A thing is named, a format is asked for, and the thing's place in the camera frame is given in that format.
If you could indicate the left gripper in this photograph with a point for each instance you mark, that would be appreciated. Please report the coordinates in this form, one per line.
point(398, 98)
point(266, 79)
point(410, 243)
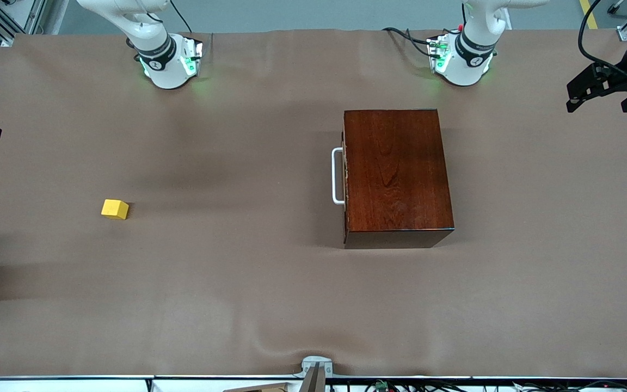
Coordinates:
point(614, 77)

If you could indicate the yellow block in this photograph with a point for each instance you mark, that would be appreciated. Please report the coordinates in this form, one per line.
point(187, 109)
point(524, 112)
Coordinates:
point(115, 209)

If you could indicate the dark brown wooden cabinet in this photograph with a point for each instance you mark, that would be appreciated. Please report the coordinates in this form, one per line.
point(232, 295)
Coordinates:
point(395, 174)

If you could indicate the brown table mat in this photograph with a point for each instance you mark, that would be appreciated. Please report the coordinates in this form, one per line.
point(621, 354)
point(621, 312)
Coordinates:
point(183, 299)

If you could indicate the grey mounting beam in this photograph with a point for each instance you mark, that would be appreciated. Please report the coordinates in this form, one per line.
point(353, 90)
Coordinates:
point(313, 381)

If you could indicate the white table edge rail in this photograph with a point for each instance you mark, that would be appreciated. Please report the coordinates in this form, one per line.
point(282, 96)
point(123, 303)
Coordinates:
point(74, 384)

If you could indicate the grey metal bracket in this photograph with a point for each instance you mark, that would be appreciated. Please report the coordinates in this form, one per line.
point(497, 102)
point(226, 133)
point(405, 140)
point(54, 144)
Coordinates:
point(316, 360)

